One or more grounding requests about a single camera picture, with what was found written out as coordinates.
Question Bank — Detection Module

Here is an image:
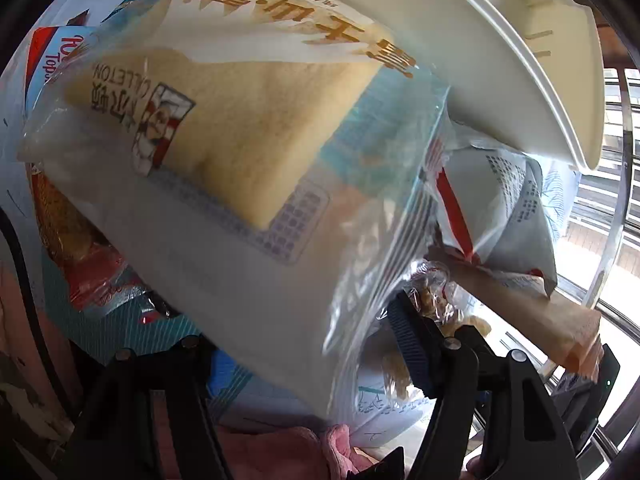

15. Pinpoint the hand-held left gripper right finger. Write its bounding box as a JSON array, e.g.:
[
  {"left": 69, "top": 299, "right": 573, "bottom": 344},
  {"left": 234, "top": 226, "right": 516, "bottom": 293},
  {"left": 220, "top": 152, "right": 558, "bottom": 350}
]
[{"left": 387, "top": 291, "right": 576, "bottom": 480}]

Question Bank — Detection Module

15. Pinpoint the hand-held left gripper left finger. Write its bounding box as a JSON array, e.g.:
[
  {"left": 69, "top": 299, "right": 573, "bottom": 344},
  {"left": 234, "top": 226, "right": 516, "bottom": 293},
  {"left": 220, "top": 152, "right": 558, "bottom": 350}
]
[{"left": 60, "top": 335, "right": 236, "bottom": 480}]

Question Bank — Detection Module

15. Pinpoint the clear sponge cake packet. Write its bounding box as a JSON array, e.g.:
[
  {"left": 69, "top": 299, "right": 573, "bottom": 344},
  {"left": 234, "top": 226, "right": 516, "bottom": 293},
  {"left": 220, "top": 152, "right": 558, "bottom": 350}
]
[{"left": 17, "top": 0, "right": 451, "bottom": 416}]

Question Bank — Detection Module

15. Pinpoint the white plastic storage bin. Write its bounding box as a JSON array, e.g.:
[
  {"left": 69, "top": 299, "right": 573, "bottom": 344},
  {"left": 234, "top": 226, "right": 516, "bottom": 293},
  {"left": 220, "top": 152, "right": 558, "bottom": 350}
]
[{"left": 135, "top": 0, "right": 603, "bottom": 171}]

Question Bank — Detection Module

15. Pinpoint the beige snack packet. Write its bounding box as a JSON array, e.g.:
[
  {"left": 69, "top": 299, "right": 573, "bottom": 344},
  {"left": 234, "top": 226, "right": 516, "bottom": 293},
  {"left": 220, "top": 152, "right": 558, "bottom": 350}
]
[{"left": 425, "top": 245, "right": 606, "bottom": 376}]

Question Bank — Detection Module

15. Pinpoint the pink fleece cloth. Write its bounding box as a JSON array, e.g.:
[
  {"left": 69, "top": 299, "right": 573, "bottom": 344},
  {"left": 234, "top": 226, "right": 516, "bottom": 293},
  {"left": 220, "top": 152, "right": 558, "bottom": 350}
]
[{"left": 210, "top": 422, "right": 361, "bottom": 480}]

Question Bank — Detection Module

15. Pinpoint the red and orange snack packet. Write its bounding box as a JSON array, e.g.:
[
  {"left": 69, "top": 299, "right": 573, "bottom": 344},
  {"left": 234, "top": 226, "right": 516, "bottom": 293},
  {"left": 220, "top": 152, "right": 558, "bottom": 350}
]
[{"left": 25, "top": 25, "right": 176, "bottom": 326}]

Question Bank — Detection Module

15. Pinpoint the pink blanket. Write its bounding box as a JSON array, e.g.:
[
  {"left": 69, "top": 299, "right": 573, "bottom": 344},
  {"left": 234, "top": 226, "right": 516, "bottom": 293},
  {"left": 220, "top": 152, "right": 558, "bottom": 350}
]
[{"left": 0, "top": 260, "right": 86, "bottom": 480}]

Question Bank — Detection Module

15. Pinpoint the white packet with red stripe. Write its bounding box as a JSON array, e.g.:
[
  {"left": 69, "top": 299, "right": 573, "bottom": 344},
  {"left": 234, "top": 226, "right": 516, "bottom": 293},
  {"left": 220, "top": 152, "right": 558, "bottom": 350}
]
[{"left": 425, "top": 135, "right": 561, "bottom": 296}]

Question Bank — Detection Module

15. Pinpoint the black cable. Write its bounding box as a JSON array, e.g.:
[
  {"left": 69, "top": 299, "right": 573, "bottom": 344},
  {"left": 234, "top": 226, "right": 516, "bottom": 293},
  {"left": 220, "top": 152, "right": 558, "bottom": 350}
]
[{"left": 0, "top": 205, "right": 56, "bottom": 386}]

